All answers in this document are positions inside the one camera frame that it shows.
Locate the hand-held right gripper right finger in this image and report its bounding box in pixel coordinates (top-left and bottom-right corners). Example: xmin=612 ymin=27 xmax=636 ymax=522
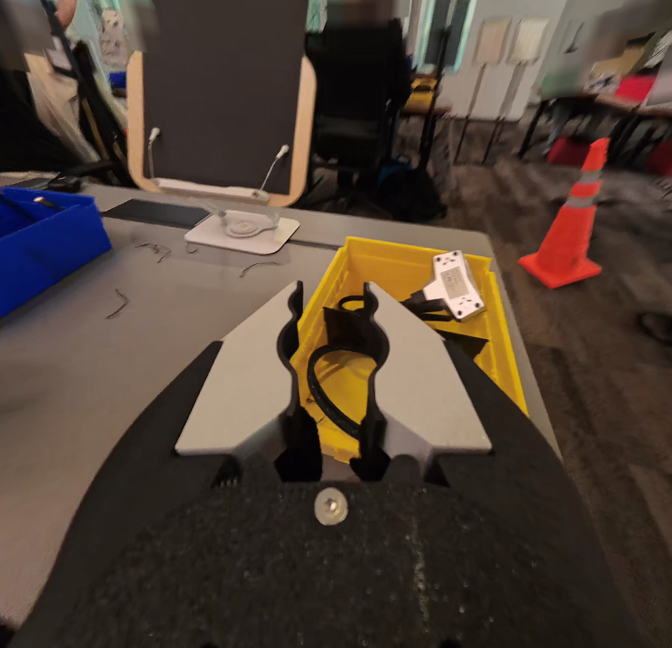
xmin=351 ymin=282 xmax=494 ymax=482

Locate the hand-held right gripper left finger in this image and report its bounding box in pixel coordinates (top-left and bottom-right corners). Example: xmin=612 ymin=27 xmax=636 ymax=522
xmin=175 ymin=280 xmax=322 ymax=482

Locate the black braided hdmi cable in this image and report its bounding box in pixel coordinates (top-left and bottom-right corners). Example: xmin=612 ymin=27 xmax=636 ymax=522
xmin=307 ymin=346 xmax=379 ymax=440

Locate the black switch cable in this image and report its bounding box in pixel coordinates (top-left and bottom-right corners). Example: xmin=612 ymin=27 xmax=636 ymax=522
xmin=338 ymin=286 xmax=455 ymax=323

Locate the black hdmi switch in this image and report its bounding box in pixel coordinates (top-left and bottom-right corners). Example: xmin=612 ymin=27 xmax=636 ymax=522
xmin=422 ymin=250 xmax=485 ymax=323

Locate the yellow plastic bin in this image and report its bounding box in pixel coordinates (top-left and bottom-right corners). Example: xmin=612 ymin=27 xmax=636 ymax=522
xmin=290 ymin=237 xmax=528 ymax=462

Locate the blue plastic bin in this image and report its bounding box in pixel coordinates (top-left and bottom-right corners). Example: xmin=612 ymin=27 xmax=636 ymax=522
xmin=0 ymin=186 xmax=112 ymax=318

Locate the black bin divider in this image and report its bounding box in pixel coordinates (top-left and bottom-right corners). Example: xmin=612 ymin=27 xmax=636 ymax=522
xmin=323 ymin=306 xmax=505 ymax=374

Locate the orange traffic cone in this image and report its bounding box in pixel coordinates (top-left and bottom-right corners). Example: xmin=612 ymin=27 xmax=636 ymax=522
xmin=519 ymin=138 xmax=611 ymax=290

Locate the black office chair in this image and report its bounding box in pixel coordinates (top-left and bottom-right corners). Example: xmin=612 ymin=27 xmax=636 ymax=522
xmin=307 ymin=20 xmax=410 ymax=208

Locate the wooden-framed black book stand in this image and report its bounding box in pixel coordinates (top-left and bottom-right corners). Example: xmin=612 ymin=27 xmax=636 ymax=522
xmin=127 ymin=0 xmax=317 ymax=255

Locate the grey desk cable flap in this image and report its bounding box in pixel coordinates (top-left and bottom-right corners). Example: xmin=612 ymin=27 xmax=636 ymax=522
xmin=102 ymin=199 xmax=211 ymax=229

